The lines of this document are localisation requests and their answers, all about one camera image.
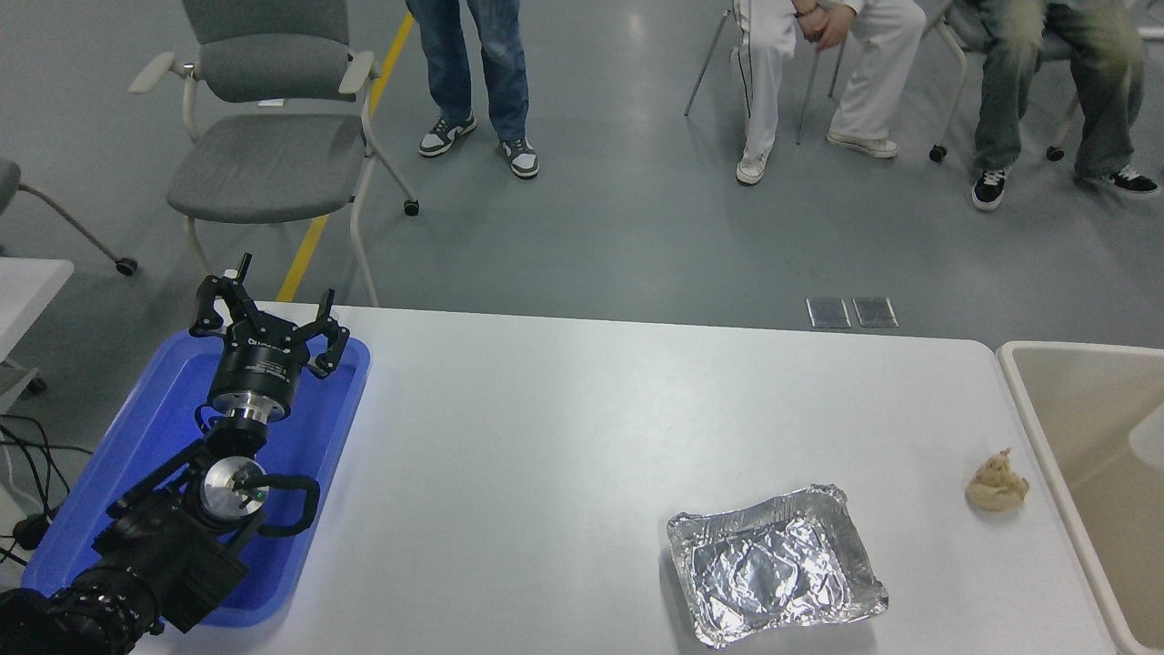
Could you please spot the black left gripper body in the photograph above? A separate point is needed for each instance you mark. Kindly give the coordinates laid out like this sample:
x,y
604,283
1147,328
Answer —
x,y
260,368

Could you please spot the white paper cup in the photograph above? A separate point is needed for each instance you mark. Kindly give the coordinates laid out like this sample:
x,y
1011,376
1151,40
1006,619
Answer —
x,y
1149,450

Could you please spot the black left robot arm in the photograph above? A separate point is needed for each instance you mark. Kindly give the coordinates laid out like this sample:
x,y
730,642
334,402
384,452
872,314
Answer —
x,y
155,546

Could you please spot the person's hand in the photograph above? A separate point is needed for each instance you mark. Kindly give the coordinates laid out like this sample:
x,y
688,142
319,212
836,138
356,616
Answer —
x,y
832,25
806,7

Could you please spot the grey chair with armrests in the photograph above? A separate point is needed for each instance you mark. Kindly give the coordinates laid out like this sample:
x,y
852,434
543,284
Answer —
x,y
264,164

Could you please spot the blue plastic tray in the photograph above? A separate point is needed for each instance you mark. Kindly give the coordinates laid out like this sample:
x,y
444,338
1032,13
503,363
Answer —
x,y
136,437

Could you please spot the grey chair with castor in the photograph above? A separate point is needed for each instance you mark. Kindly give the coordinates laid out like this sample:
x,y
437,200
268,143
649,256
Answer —
x,y
55,214

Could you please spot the small white table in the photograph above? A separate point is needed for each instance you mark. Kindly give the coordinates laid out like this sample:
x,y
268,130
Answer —
x,y
27,296

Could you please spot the person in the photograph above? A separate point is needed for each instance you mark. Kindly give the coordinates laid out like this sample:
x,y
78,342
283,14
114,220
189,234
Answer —
x,y
873,73
505,64
1005,91

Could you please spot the metal leg chair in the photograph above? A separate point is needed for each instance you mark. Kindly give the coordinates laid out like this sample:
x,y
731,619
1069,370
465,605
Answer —
x,y
707,64

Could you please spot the crumpled foil tray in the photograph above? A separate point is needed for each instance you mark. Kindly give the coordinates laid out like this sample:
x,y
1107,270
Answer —
x,y
773,569

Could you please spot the metal floor plate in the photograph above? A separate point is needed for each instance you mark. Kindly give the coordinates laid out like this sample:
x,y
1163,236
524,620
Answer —
x,y
875,312
828,313

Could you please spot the crumpled tan paper ball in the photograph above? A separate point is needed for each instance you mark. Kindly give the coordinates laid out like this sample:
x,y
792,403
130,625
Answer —
x,y
996,487

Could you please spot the large pale bin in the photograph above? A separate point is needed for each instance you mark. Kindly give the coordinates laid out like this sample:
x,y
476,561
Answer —
x,y
1082,428

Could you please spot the white frame chair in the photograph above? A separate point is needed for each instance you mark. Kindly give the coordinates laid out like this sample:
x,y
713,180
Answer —
x,y
953,82

